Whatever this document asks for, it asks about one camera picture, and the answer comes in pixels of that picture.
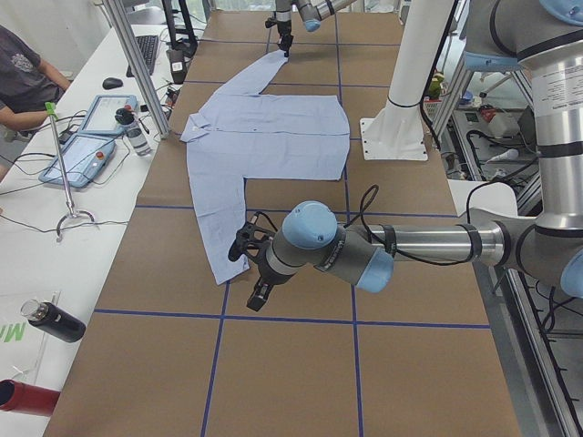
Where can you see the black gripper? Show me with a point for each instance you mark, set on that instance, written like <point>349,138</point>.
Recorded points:
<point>283,28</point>
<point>264,276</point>

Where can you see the light blue striped shirt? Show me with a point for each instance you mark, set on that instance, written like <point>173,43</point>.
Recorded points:
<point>242,133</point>

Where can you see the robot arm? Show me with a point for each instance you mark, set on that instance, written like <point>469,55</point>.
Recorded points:
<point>545,37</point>
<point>310,14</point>

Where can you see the black keyboard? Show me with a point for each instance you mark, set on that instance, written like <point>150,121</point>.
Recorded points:
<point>149,46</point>

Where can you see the clear water bottle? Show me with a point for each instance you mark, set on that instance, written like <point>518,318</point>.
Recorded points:
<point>133,131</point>

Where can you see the black computer mouse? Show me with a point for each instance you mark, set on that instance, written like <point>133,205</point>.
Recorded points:
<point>112,83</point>

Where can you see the upper teach pendant tablet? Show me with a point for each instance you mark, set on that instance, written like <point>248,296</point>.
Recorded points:
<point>100,117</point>

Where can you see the teach pendant tablet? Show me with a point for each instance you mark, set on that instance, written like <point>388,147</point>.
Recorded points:
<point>85,156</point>
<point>100,117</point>

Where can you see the black thermos bottle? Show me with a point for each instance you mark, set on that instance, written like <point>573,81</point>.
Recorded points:
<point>49,318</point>

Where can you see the lower teach pendant tablet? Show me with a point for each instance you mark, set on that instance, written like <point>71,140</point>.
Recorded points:
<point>85,156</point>

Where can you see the metal stand green tip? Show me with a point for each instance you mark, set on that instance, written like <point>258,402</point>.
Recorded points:
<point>73,211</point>

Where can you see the red bottle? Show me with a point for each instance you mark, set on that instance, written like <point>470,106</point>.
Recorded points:
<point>20,397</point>

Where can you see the seated person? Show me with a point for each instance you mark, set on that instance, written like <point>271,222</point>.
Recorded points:
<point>27,83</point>

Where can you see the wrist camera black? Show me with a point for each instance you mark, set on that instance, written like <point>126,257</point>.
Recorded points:
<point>270,22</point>
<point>250,240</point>

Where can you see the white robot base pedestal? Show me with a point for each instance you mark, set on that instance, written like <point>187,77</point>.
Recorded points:
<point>397,133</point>

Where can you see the aluminium frame post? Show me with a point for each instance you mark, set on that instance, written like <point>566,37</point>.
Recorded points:
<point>126,37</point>

